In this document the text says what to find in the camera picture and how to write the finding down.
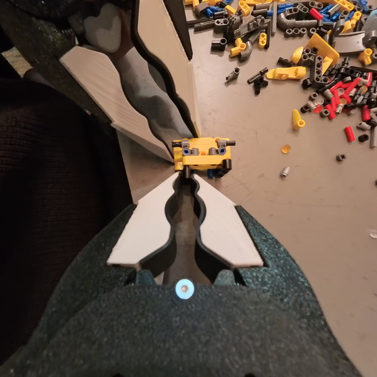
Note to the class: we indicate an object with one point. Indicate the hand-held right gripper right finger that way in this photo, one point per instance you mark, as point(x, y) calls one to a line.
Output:
point(226, 232)

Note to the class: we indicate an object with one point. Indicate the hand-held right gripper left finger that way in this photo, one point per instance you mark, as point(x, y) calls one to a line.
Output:
point(144, 232)

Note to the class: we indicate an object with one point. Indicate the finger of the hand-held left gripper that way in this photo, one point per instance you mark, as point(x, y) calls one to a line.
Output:
point(103, 85)
point(170, 59)

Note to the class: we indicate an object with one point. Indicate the yellow brick assembly grey connectors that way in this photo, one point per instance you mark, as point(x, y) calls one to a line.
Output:
point(203, 160)

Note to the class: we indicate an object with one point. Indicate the light grey small connector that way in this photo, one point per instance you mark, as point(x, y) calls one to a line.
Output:
point(284, 171)

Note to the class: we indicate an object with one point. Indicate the person's dark clothing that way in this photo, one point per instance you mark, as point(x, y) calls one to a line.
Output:
point(59, 191)

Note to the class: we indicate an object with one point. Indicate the orange transparent round stud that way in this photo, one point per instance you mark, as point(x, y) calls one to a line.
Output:
point(286, 148)

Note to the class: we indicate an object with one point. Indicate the yellow cone tooth piece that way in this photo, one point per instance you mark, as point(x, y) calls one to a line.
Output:
point(297, 120)

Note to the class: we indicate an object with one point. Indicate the dark grey bush piece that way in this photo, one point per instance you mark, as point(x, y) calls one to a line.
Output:
point(341, 157)

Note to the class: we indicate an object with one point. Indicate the clear round stud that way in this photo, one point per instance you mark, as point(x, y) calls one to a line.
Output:
point(373, 233)

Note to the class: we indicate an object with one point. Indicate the pile of building brick pieces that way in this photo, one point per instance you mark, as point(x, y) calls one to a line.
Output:
point(318, 59)

